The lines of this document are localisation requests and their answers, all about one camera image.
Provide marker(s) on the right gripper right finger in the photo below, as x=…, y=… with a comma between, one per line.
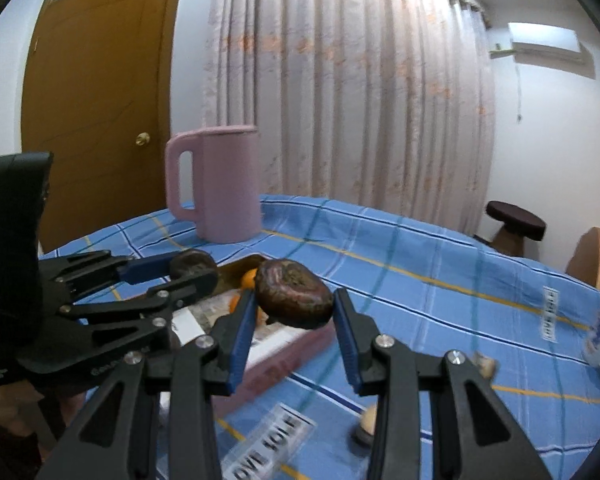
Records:
x=473, y=434

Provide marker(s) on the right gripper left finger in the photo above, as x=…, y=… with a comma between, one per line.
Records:
x=115, y=434

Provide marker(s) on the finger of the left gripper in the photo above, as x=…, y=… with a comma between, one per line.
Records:
x=141, y=270
x=170, y=296

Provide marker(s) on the orange in tray middle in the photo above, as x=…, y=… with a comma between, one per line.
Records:
x=234, y=301

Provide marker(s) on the orange at tray back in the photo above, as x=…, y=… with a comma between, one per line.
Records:
x=248, y=280

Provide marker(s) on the pink plastic pitcher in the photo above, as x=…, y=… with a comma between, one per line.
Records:
x=225, y=182

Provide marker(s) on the pink metal tin tray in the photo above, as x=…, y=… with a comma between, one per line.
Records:
x=276, y=350

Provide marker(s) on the blue plaid tablecloth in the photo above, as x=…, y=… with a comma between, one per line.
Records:
x=433, y=289

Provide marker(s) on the brass door knob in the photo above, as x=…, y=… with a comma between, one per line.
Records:
x=142, y=139

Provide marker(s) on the brown wooden door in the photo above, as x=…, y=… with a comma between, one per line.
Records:
x=98, y=74

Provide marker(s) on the dark round stool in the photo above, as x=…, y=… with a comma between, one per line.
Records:
x=518, y=225

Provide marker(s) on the pink floral curtain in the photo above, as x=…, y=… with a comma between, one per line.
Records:
x=382, y=103

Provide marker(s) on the white air conditioner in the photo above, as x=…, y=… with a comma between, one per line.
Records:
x=539, y=39

